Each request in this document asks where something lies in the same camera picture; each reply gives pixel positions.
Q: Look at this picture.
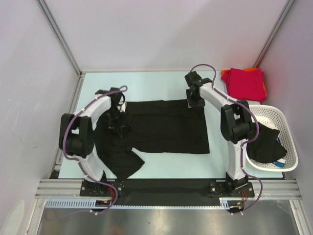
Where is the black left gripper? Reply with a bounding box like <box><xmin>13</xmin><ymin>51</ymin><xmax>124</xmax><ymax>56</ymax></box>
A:
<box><xmin>106</xmin><ymin>107</ymin><xmax>126</xmax><ymax>137</ymax></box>

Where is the black t shirt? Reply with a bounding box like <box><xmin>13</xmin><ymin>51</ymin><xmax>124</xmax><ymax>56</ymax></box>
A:
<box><xmin>246</xmin><ymin>123</ymin><xmax>287</xmax><ymax>164</ymax></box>
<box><xmin>94</xmin><ymin>99</ymin><xmax>210</xmax><ymax>180</ymax></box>

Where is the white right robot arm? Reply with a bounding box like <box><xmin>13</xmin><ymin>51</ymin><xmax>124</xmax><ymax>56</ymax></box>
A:
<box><xmin>185</xmin><ymin>71</ymin><xmax>256</xmax><ymax>196</ymax></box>

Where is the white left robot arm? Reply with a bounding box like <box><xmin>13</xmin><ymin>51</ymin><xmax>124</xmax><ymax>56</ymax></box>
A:
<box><xmin>59</xmin><ymin>85</ymin><xmax>128</xmax><ymax>197</ymax></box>

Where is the folded red t shirt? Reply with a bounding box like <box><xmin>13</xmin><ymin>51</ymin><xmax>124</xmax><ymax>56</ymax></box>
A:
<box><xmin>222</xmin><ymin>68</ymin><xmax>267</xmax><ymax>103</ymax></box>

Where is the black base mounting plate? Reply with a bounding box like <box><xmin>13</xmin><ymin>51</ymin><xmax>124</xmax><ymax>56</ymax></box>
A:
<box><xmin>79</xmin><ymin>178</ymin><xmax>255</xmax><ymax>208</ymax></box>

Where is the white plastic laundry basket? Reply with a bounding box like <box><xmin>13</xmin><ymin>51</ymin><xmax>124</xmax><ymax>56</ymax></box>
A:
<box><xmin>246</xmin><ymin>105</ymin><xmax>298</xmax><ymax>172</ymax></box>

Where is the black t shirt in basket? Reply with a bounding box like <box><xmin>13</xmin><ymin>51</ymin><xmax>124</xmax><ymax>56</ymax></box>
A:
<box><xmin>246</xmin><ymin>123</ymin><xmax>287</xmax><ymax>164</ymax></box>

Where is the blue white garment in basket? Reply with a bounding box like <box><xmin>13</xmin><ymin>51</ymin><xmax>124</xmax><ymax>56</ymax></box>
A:
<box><xmin>273</xmin><ymin>138</ymin><xmax>287</xmax><ymax>168</ymax></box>

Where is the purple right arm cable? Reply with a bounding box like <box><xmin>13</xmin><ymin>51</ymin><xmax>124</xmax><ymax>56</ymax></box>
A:
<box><xmin>189</xmin><ymin>63</ymin><xmax>264</xmax><ymax>216</ymax></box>

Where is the white slotted cable duct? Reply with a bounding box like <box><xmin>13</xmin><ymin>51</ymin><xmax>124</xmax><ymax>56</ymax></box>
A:
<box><xmin>45</xmin><ymin>199</ymin><xmax>112</xmax><ymax>209</ymax></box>

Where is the right aluminium corner post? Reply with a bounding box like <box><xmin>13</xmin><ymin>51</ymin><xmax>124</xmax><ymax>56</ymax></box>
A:
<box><xmin>254</xmin><ymin>0</ymin><xmax>297</xmax><ymax>68</ymax></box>

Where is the aluminium corner post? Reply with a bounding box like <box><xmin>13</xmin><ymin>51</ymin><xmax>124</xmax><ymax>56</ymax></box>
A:
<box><xmin>36</xmin><ymin>0</ymin><xmax>83</xmax><ymax>76</ymax></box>
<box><xmin>254</xmin><ymin>0</ymin><xmax>297</xmax><ymax>68</ymax></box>

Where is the left aluminium corner post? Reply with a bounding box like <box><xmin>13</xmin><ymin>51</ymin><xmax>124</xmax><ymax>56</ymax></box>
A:
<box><xmin>36</xmin><ymin>0</ymin><xmax>83</xmax><ymax>76</ymax></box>

